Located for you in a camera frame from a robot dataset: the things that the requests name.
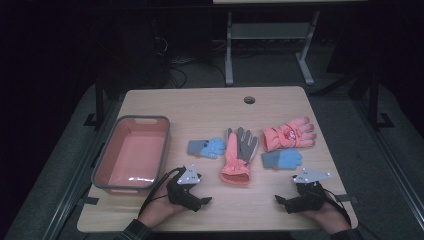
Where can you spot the pink padded glove with print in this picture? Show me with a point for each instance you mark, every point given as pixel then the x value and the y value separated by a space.
pixel 283 136

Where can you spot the grey metal frame desk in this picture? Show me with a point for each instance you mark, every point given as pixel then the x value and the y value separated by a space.
pixel 228 50

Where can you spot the pink basin with grey rim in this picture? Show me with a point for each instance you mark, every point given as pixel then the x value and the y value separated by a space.
pixel 133 153

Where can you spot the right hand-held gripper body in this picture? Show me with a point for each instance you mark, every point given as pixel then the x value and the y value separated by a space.
pixel 310 176

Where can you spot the person's right hand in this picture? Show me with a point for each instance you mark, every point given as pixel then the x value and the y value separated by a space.
pixel 330 218

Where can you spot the metal rail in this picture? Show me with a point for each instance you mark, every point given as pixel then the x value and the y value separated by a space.
pixel 76 186
pixel 393 166

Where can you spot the person's left hand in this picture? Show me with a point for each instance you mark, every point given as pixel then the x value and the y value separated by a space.
pixel 160 211

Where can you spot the black upright stand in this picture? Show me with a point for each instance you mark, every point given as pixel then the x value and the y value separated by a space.
pixel 374 100
pixel 99 100

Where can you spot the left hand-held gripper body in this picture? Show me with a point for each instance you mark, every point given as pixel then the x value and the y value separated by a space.
pixel 188 175

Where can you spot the small blue and grey glove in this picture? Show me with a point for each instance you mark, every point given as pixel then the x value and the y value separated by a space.
pixel 213 148
pixel 290 159

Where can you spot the pink glove with grey palm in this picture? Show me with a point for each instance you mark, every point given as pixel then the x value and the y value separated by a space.
pixel 234 166

